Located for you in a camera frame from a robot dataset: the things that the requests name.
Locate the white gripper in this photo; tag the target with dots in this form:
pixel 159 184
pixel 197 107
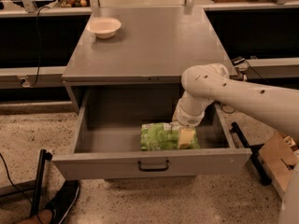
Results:
pixel 188 119

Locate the green rice chip bag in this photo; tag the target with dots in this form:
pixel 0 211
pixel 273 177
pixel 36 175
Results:
pixel 163 136

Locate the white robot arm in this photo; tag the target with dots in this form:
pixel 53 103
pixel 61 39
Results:
pixel 204 84

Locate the grey open top drawer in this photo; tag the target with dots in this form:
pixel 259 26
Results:
pixel 107 137

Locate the grey cabinet counter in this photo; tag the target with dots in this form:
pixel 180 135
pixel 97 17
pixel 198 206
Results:
pixel 154 44

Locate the brown cardboard box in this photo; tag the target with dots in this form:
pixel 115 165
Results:
pixel 278 160

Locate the white paper bowl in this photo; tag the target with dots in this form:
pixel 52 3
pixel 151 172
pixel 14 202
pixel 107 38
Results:
pixel 104 28

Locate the black shoe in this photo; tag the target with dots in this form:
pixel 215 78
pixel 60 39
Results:
pixel 62 202

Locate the black tripod leg left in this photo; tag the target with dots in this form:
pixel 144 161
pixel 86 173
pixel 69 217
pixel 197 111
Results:
pixel 44 156

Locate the black drawer handle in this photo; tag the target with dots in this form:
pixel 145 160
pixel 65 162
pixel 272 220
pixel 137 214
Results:
pixel 153 167

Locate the wall outlet with plug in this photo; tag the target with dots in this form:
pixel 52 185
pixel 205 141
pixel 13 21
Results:
pixel 25 82

